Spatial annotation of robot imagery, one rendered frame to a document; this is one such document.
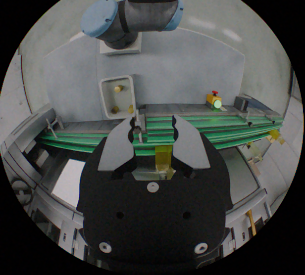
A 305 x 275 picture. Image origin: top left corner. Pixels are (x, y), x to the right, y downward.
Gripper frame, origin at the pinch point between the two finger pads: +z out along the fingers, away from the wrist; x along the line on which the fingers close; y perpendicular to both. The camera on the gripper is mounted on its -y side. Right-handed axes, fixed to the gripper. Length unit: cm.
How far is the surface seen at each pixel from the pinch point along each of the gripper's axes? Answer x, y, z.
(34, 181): -91, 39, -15
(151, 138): -1.7, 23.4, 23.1
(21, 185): -90, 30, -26
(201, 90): 29, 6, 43
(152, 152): -1.7, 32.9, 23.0
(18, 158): -90, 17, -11
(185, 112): 15.6, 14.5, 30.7
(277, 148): 589, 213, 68
